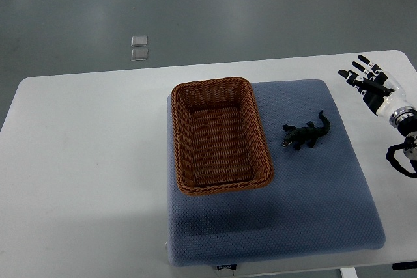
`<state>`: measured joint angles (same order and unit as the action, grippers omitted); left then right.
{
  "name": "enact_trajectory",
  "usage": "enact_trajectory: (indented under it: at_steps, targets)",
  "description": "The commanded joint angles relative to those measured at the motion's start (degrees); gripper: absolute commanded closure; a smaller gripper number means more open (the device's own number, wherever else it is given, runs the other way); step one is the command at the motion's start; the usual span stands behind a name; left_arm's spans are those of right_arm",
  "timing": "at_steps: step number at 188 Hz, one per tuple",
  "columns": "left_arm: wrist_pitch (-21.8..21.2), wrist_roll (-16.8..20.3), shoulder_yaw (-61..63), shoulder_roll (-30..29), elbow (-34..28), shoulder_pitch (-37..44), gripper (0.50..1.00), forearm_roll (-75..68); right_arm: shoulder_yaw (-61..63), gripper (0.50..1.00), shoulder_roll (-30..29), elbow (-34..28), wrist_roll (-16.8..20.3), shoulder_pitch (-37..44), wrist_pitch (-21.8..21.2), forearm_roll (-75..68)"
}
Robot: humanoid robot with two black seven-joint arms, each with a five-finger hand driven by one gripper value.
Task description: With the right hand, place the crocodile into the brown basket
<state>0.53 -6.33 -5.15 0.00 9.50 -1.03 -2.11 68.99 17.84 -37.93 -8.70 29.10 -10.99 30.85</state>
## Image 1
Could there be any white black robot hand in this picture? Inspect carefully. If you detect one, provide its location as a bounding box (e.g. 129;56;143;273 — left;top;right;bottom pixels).
338;55;416;127

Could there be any dark toy crocodile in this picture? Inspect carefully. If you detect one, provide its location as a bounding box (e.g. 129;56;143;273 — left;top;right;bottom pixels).
281;111;331;150

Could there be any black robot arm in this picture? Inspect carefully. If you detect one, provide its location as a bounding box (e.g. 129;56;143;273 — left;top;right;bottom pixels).
389;106;416;161

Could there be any brown wicker basket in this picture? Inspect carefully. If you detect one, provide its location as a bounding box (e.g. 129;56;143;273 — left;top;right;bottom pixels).
171;77;274;196

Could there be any blue grey cushion mat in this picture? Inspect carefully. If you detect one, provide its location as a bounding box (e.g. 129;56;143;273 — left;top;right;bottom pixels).
167;79;386;266

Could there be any black table control panel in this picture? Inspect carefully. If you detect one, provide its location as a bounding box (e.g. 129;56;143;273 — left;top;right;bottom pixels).
392;261;417;271

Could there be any white table leg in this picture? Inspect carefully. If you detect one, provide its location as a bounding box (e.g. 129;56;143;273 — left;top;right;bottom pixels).
340;267;358;278

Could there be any upper floor metal plate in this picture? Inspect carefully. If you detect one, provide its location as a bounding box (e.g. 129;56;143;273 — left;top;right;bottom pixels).
131;35;148;47

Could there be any black cable loop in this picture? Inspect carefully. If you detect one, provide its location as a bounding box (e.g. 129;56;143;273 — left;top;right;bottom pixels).
386;143;417;177

